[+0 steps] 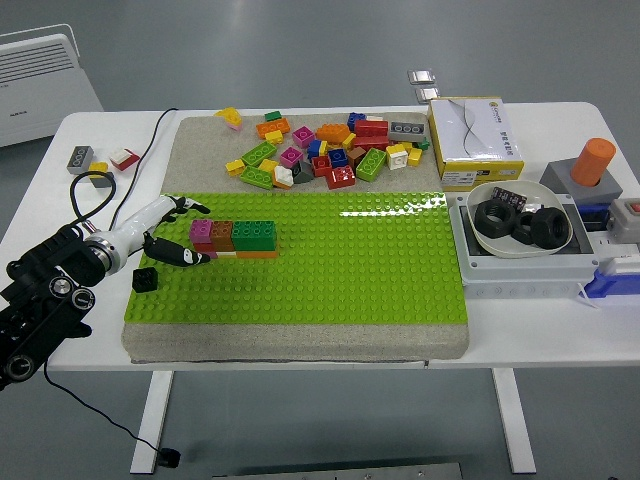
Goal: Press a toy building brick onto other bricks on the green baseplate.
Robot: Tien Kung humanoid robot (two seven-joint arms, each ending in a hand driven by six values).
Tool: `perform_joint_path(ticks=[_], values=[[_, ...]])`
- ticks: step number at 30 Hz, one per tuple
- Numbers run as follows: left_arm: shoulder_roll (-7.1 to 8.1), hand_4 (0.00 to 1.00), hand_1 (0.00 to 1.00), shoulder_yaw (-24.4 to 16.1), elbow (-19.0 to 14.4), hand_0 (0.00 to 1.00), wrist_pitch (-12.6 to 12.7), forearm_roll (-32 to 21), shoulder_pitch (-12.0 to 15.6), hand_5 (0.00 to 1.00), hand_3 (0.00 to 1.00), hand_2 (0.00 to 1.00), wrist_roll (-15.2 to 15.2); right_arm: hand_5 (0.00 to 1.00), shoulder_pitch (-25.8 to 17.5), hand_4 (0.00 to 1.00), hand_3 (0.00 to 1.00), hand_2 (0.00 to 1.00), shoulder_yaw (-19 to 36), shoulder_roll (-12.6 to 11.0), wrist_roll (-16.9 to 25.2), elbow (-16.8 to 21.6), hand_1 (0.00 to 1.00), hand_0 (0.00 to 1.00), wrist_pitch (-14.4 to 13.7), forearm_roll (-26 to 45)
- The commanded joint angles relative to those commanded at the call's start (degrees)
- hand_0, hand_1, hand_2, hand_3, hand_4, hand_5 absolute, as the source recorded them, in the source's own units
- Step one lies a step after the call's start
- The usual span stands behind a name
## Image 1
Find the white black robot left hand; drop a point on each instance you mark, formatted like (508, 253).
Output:
(140, 220)

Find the black square toy brick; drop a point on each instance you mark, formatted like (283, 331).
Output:
(145, 280)

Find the magenta square toy brick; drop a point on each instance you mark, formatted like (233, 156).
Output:
(303, 136)
(201, 231)
(291, 157)

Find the grey plain toy brick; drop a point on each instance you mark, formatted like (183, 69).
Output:
(102, 182)

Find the red flat toy brick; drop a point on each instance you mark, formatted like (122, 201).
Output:
(130, 160)

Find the red square toy brick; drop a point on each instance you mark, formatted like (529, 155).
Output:
(321, 166)
(204, 246)

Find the pink flat toy brick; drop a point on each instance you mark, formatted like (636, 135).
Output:
(212, 254)

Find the brown toy brick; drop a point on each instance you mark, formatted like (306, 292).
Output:
(355, 157)
(222, 236)

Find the grey ringed toy brick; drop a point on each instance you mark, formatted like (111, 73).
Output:
(407, 131)
(80, 158)

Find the white flat toy brick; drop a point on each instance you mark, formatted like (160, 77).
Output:
(227, 255)

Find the dark green large toy brick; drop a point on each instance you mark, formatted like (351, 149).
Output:
(254, 236)

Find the orange flat toy brick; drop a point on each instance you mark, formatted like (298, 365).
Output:
(257, 254)

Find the lime green toy brick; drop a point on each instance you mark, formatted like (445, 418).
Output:
(260, 153)
(371, 165)
(256, 177)

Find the white orange toy brick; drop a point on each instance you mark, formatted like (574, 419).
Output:
(283, 176)

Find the dark green small toy brick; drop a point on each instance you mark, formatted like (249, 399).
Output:
(272, 116)
(423, 144)

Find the grey slanted toy brick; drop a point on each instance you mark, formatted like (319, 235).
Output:
(302, 172)

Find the blue toy brick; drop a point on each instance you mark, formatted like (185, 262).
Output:
(355, 120)
(313, 149)
(338, 158)

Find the red printed toy brick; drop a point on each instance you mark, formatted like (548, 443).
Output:
(341, 177)

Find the orange large toy brick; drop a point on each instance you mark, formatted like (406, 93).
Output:
(332, 132)

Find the green studded baseplate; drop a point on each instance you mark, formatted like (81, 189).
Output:
(350, 270)

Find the red large toy brick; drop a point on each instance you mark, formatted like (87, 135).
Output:
(371, 128)
(371, 143)

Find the white yellow toy brick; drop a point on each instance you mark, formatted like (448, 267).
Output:
(397, 157)

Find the grey foam mat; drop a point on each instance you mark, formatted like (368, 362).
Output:
(200, 150)

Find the white panel heater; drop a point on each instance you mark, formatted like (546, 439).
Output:
(40, 100)

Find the white table leg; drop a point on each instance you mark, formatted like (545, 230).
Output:
(152, 420)
(512, 420)

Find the grey metal plate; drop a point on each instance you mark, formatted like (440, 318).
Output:
(340, 471)

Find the yellow white cardboard box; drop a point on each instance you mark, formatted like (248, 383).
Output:
(475, 140)

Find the black large hex nut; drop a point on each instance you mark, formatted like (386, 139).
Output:
(487, 222)
(560, 232)

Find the purple circuit board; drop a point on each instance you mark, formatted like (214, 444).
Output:
(507, 196)

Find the black small hex nut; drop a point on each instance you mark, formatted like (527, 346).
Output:
(522, 234)

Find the grey plastic junction box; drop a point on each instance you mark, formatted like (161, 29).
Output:
(525, 280)

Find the white bowl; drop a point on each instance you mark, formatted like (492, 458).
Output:
(532, 192)

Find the grey block with hole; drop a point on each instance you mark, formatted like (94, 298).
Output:
(557, 175)

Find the white zip tie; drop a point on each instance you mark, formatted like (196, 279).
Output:
(587, 296)

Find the orange cylinder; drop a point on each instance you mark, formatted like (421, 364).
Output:
(592, 162)

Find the blue plastic block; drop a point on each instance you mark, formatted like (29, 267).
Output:
(615, 282)

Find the white plastic block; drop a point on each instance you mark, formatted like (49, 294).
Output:
(620, 259)

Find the grey box with red button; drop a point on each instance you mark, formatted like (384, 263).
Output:
(625, 220)

